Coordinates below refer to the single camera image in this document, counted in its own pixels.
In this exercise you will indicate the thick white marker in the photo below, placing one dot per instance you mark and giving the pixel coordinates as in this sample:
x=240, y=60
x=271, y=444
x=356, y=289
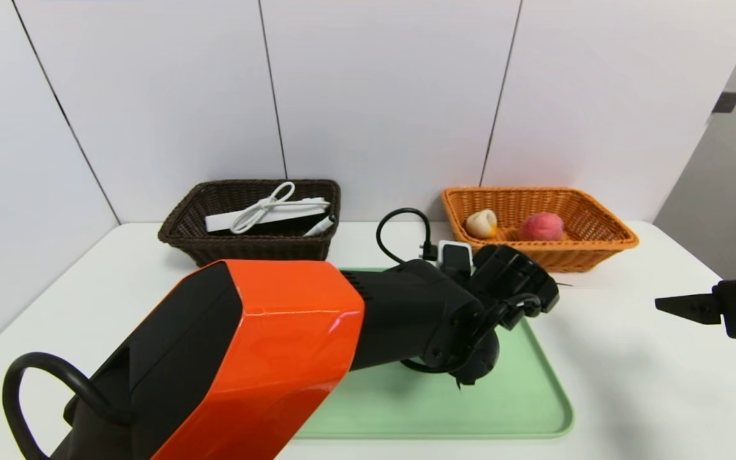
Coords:
x=321, y=226

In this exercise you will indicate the orange wicker basket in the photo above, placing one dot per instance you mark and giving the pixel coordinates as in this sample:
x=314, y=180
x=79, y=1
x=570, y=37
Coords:
x=553, y=255

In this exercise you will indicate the light green plastic tray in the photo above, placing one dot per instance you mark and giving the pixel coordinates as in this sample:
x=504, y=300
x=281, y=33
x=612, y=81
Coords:
x=521, y=396

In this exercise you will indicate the yellow and white toy bun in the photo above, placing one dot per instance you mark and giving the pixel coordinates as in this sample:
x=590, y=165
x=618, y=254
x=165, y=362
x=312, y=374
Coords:
x=482, y=223

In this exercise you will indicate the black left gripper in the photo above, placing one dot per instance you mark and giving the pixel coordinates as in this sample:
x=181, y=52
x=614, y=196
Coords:
x=480, y=358

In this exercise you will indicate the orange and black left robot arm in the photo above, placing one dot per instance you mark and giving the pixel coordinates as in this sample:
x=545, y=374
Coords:
x=266, y=358

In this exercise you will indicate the pink toy peach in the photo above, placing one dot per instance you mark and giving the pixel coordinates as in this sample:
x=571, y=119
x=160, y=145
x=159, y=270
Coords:
x=542, y=227

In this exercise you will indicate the dark wall bracket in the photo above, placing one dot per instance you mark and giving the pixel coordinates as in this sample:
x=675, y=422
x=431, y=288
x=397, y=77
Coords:
x=726, y=102

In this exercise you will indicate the dark brown wicker basket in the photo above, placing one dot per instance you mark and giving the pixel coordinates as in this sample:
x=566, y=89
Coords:
x=246, y=249

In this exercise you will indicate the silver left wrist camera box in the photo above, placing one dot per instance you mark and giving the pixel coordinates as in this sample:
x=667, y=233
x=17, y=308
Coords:
x=454, y=259

